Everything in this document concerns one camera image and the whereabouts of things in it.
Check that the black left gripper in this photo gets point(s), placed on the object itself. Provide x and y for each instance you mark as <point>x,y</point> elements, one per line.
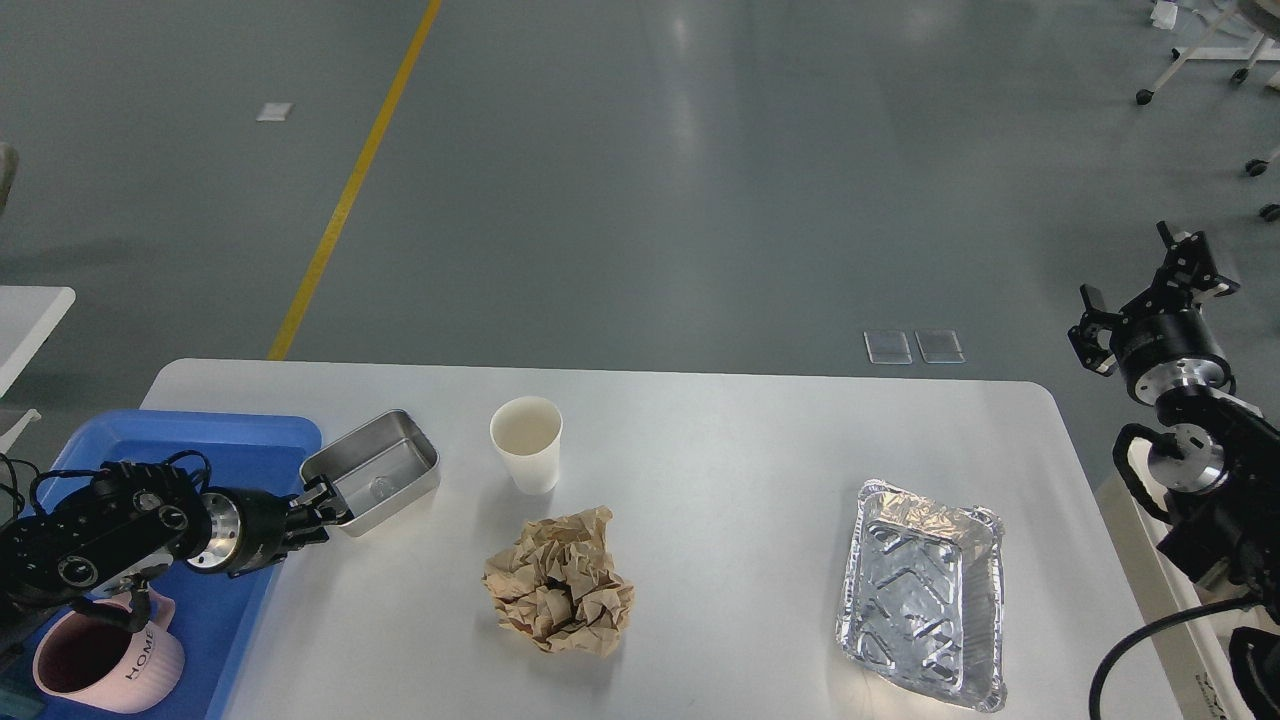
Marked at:
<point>250,529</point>

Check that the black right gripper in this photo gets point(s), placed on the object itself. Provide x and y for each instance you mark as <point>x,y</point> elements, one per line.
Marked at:
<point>1174,346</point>

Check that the stainless steel rectangular container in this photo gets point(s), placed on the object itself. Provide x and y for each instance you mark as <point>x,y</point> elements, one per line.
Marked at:
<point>379,469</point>

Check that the pink ribbed mug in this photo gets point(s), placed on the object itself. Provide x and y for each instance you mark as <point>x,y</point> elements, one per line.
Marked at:
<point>103,666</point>

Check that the aluminium foil tray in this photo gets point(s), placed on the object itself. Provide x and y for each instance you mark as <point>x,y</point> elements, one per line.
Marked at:
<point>922,604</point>

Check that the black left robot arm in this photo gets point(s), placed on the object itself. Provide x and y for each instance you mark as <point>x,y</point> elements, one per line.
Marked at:
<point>95,540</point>

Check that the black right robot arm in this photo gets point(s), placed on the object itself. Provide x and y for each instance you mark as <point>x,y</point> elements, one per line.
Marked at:
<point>1209,471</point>

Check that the clear floor plate right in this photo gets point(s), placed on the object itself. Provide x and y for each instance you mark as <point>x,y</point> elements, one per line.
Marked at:
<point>939,346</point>

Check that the clear floor plate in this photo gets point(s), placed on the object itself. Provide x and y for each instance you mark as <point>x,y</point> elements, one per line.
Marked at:
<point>888,347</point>
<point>939,346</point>

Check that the white paper cup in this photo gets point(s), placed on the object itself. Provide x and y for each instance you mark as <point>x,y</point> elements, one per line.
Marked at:
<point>526,432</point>

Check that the clear floor plate left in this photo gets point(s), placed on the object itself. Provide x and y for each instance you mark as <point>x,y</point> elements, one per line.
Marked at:
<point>888,347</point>

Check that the crumpled brown paper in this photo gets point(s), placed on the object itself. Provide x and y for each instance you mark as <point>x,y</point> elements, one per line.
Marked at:
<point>559,587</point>

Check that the white side table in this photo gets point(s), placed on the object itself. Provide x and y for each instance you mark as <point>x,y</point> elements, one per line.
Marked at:
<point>29,314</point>

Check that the white paper scrap on floor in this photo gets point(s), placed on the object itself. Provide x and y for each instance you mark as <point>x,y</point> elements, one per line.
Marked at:
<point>274,112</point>

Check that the white wheeled cart frame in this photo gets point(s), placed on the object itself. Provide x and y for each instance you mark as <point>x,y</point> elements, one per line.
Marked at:
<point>1260,17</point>

